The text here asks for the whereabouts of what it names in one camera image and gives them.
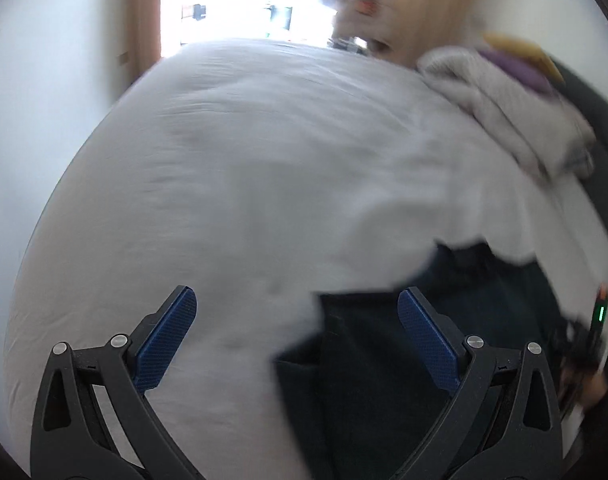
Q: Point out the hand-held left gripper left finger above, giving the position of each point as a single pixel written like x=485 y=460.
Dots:
x=166 y=335

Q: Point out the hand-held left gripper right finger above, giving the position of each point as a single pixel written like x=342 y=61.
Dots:
x=429 y=340

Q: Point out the dark green sweater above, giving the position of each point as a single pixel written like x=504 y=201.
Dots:
x=384 y=385

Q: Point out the person's right hand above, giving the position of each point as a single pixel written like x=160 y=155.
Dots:
x=591 y=389

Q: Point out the bed with white sheet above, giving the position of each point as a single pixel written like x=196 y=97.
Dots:
x=233 y=185

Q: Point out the folded grey duvet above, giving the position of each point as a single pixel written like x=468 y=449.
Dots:
x=509 y=115

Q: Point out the purple pillow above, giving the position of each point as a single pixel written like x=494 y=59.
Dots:
x=516 y=70

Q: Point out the yellow pillow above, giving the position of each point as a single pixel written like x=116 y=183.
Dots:
x=529 y=52

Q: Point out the beige curtain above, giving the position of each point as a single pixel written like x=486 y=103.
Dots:
x=146 y=15
x=434 y=10

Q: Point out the white padded vest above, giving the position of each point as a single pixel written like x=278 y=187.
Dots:
x=359 y=20

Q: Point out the glass balcony door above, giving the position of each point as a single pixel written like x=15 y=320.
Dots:
x=244 y=5

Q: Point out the small wall plate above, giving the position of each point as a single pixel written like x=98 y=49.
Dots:
x=123 y=57

